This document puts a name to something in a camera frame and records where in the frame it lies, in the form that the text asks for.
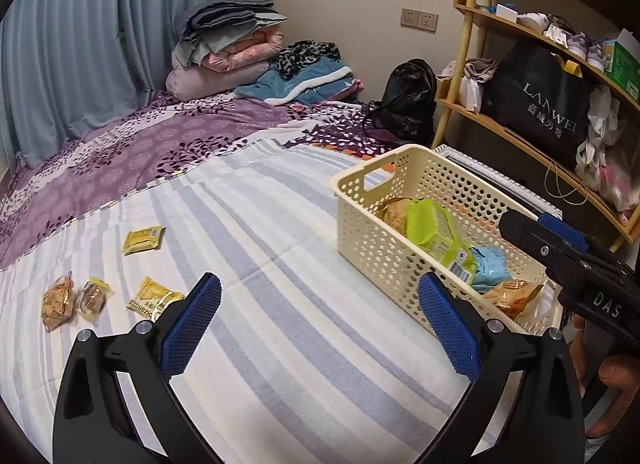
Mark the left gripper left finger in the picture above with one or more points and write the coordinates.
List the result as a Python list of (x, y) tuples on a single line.
[(92, 423)]

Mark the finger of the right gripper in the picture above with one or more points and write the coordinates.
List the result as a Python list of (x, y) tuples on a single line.
[(565, 231)]

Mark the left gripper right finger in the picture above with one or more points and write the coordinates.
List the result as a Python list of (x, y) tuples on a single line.
[(545, 422)]

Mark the light blue snack bag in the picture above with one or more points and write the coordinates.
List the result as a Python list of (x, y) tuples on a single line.
[(490, 268)]

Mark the tan waffle snack bag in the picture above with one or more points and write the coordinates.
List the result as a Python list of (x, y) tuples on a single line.
[(512, 296)]

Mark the small clear pastry packet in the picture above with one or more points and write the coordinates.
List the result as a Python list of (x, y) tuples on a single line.
[(91, 299)]

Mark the green seaweed snack bag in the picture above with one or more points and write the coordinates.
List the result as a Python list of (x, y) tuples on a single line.
[(431, 227)]

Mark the yellow bibizan biscuit packet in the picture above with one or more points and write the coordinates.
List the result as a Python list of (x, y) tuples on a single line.
[(152, 299)]

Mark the green Korean cracker pack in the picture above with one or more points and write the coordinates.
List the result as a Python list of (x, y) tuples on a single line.
[(394, 213)]

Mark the yellow small biscuit packet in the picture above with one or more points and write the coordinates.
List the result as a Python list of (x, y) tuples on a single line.
[(142, 240)]

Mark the clear cookie bag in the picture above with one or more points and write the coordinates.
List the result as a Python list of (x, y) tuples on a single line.
[(57, 306)]

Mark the person right hand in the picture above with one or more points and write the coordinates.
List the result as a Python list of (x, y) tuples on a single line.
[(619, 372)]

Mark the wooden bamboo shelf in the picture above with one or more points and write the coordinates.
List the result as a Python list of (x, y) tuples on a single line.
[(473, 17)]

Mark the white plastic bags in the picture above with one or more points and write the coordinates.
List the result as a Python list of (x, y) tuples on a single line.
[(599, 164)]

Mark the black LANWEI tote bag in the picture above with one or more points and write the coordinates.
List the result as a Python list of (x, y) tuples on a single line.
[(533, 95)]

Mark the pink folded cloth on shelf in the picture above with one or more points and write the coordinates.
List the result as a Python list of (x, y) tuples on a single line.
[(476, 72)]

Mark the black backpack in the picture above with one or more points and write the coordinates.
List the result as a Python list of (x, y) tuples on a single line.
[(405, 114)]

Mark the cream perforated plastic basket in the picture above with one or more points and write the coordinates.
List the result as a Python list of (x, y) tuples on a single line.
[(395, 265)]

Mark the striped white grey blanket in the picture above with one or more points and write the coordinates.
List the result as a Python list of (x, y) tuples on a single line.
[(305, 361)]

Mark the purple floral bedsheet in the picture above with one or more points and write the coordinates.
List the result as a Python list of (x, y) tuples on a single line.
[(156, 142)]

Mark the blue folded clothes pile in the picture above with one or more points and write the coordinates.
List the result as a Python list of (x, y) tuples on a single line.
[(307, 72)]

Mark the folded quilts pile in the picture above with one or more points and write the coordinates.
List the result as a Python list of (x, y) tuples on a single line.
[(222, 45)]

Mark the blue grey curtain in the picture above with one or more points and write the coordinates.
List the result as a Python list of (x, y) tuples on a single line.
[(71, 66)]

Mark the wall power socket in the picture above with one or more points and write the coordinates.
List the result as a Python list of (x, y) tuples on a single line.
[(415, 19)]

